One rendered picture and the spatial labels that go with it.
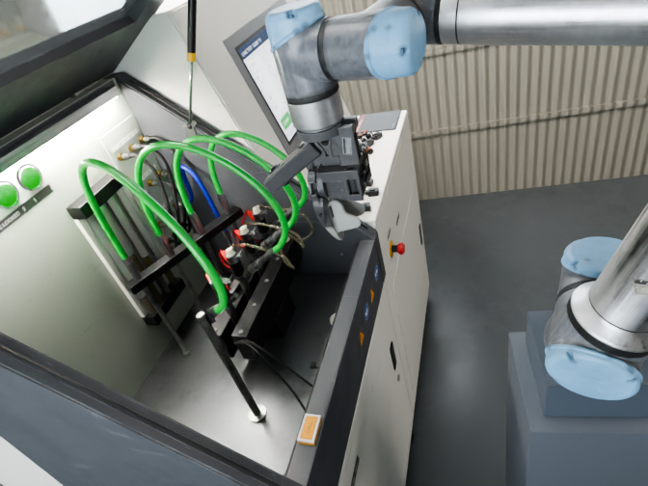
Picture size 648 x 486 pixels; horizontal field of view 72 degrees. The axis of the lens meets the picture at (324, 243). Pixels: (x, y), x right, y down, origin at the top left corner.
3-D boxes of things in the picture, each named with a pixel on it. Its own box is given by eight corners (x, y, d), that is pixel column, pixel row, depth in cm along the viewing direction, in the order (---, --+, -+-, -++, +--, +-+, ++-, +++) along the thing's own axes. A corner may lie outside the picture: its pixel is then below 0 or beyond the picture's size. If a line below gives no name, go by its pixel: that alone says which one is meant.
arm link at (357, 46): (434, -14, 53) (351, -1, 58) (400, 14, 46) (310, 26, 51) (439, 54, 58) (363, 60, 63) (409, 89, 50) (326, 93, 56)
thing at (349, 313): (329, 526, 80) (307, 486, 70) (306, 522, 81) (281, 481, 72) (384, 283, 125) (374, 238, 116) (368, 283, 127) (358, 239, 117)
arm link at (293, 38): (306, 10, 50) (247, 19, 54) (328, 104, 57) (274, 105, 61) (337, -9, 55) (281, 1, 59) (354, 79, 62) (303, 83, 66)
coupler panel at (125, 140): (171, 245, 117) (110, 137, 99) (160, 245, 119) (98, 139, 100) (194, 216, 127) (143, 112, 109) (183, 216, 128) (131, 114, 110)
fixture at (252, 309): (267, 378, 104) (245, 336, 95) (229, 375, 107) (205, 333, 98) (309, 277, 129) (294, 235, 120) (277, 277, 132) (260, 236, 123)
